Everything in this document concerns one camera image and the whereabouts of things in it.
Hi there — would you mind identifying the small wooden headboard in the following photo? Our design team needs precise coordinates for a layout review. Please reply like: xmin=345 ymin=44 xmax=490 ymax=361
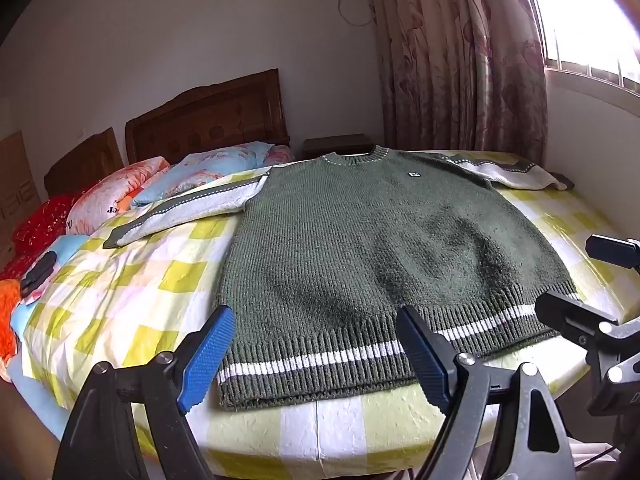
xmin=44 ymin=127 xmax=125 ymax=198

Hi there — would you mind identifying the large wooden headboard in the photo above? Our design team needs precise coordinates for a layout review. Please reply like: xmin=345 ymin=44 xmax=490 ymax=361
xmin=125 ymin=68 xmax=292 ymax=166

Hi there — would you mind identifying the dark wooden nightstand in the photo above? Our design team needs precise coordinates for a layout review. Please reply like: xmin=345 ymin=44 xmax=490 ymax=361
xmin=301 ymin=133 xmax=376 ymax=161

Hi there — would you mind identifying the brown cardboard box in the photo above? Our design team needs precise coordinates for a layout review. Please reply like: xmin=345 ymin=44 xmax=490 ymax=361
xmin=0 ymin=130 xmax=41 ymax=261

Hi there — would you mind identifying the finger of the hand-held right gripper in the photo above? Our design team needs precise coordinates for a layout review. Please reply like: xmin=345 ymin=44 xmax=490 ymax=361
xmin=534 ymin=290 xmax=632 ymax=386
xmin=585 ymin=232 xmax=640 ymax=273

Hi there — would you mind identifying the black object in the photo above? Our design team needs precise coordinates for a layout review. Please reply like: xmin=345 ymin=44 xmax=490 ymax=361
xmin=20 ymin=252 xmax=60 ymax=301

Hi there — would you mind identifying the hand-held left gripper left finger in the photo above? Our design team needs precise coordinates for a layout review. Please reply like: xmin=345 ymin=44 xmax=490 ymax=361
xmin=52 ymin=304 xmax=237 ymax=480

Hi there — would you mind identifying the pink floral quilt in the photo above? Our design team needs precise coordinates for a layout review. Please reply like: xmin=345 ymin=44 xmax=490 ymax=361
xmin=65 ymin=156 xmax=171 ymax=236

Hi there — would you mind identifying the yellow checked bedsheet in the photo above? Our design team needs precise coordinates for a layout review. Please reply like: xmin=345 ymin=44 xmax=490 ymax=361
xmin=20 ymin=150 xmax=640 ymax=466

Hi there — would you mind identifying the green knitted sweater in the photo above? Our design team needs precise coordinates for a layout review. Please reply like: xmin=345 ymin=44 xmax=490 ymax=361
xmin=102 ymin=145 xmax=581 ymax=413

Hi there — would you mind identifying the bright window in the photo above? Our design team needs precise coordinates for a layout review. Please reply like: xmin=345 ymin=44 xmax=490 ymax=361
xmin=515 ymin=0 xmax=640 ymax=101

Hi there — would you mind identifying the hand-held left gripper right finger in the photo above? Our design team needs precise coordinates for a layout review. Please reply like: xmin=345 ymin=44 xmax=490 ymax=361
xmin=395 ymin=305 xmax=576 ymax=480

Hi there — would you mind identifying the light blue sheet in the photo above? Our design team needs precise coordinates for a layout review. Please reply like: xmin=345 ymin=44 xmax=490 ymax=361
xmin=10 ymin=235 xmax=91 ymax=436

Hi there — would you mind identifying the blue floral quilt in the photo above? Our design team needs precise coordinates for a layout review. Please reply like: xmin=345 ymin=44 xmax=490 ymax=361
xmin=131 ymin=141 xmax=275 ymax=206

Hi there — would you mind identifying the red patterned cloth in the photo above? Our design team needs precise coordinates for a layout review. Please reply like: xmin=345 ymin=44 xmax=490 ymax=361
xmin=0 ymin=192 xmax=83 ymax=281

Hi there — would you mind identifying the pink floral pillow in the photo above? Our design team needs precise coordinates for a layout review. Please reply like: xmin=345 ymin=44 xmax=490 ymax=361
xmin=262 ymin=145 xmax=296 ymax=168

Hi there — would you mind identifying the orange cloth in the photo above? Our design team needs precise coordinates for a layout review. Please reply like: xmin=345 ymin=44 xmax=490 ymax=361
xmin=0 ymin=280 xmax=23 ymax=383

